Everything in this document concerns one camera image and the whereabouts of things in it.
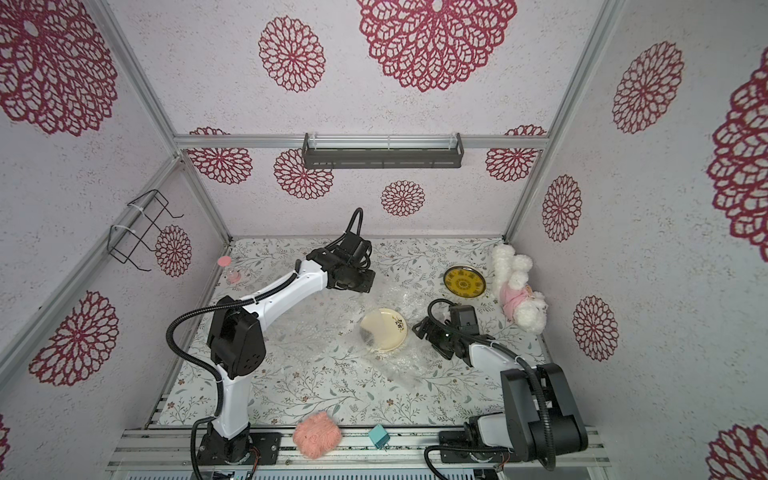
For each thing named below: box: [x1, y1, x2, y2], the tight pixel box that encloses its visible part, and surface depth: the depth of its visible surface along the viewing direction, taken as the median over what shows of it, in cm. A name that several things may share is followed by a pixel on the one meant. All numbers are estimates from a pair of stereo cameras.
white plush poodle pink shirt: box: [492, 244, 548, 335], surface depth 93 cm
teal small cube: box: [368, 424, 391, 449], surface depth 76 cm
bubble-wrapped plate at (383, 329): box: [359, 308, 408, 352], surface depth 96 cm
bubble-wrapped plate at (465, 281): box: [443, 265, 487, 299], surface depth 108 cm
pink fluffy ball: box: [293, 411, 342, 459], surface depth 73 cm
